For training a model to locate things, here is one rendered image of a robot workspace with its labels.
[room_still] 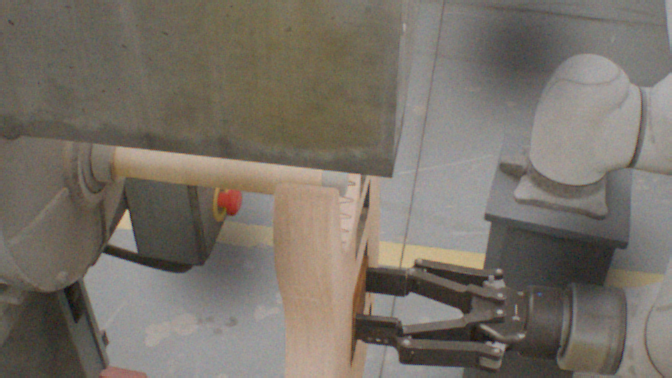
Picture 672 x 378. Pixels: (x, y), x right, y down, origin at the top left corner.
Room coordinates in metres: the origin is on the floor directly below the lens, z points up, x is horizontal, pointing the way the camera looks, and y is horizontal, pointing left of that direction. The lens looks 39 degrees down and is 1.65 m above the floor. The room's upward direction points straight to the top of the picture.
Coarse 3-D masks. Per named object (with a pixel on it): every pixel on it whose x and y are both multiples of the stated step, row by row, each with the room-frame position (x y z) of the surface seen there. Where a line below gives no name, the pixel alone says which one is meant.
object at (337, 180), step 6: (324, 174) 0.49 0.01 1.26; (330, 174) 0.49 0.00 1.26; (336, 174) 0.49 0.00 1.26; (342, 174) 0.49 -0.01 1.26; (348, 174) 0.50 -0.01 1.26; (324, 180) 0.49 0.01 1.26; (330, 180) 0.49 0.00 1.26; (336, 180) 0.49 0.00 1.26; (342, 180) 0.49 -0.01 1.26; (348, 180) 0.50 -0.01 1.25; (324, 186) 0.48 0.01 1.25; (330, 186) 0.48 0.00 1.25; (336, 186) 0.48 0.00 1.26; (342, 186) 0.48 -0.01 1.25; (342, 192) 0.48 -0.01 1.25
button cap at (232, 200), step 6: (222, 192) 0.80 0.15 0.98; (228, 192) 0.79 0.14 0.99; (234, 192) 0.79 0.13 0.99; (240, 192) 0.80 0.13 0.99; (222, 198) 0.79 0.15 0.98; (228, 198) 0.78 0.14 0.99; (234, 198) 0.78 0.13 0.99; (240, 198) 0.80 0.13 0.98; (222, 204) 0.79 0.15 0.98; (228, 204) 0.78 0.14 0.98; (234, 204) 0.78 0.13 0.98; (240, 204) 0.80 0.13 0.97; (228, 210) 0.77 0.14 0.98; (234, 210) 0.78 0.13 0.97
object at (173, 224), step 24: (144, 192) 0.73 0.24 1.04; (168, 192) 0.73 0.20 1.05; (192, 192) 0.72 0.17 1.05; (216, 192) 0.78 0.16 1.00; (144, 216) 0.73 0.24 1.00; (168, 216) 0.73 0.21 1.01; (192, 216) 0.72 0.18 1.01; (216, 216) 0.77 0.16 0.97; (144, 240) 0.73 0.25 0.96; (168, 240) 0.73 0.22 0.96; (192, 240) 0.72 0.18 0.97; (144, 264) 0.75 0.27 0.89; (168, 264) 0.76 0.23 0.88; (192, 264) 0.72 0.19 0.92
